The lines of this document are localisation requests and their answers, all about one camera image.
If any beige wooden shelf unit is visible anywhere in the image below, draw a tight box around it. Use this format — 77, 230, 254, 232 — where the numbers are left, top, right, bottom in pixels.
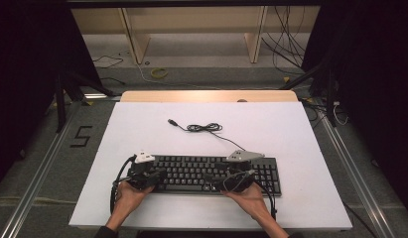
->
71, 6, 322, 65

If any white table cover board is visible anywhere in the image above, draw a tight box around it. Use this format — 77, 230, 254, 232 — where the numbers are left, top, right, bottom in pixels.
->
68, 101, 353, 231

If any thin black floor cable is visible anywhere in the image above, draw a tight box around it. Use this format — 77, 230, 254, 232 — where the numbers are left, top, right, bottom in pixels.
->
91, 54, 125, 69

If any person's dark clothing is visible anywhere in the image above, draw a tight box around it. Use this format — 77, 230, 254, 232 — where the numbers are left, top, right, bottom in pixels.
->
93, 225, 306, 238

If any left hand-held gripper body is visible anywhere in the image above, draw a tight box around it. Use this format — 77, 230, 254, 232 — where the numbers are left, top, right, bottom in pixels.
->
126, 150, 160, 191

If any yellow tape roll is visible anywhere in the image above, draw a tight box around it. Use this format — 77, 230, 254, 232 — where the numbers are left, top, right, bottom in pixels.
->
149, 66, 169, 80

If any bundle of black cables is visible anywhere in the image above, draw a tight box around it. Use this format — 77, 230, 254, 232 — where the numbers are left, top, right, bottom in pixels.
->
260, 5, 308, 76

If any black metal stand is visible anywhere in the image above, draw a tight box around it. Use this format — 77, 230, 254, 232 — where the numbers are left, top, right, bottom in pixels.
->
55, 69, 117, 134
278, 59, 339, 129

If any person's right hand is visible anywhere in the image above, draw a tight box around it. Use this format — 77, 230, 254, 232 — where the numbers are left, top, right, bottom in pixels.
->
220, 182, 273, 222

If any black computer keyboard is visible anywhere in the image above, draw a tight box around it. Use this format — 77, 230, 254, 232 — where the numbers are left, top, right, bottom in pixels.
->
147, 155, 283, 198

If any black keyboard cable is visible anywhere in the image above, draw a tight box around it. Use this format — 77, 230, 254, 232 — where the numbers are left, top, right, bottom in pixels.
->
167, 118, 247, 152

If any left hand-held gripper cable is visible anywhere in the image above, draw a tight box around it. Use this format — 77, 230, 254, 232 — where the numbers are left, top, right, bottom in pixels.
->
109, 155, 137, 216

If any person's left hand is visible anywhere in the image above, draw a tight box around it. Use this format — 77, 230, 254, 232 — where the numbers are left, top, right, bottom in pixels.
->
115, 179, 156, 217

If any black curtain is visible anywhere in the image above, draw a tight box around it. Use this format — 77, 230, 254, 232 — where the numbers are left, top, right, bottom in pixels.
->
302, 0, 408, 219
0, 0, 103, 192

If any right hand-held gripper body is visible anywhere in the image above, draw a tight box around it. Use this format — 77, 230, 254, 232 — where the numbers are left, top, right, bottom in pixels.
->
221, 149, 266, 193

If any aluminium floor rail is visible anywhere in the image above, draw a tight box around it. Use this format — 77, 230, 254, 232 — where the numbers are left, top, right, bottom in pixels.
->
318, 107, 397, 238
0, 93, 122, 238

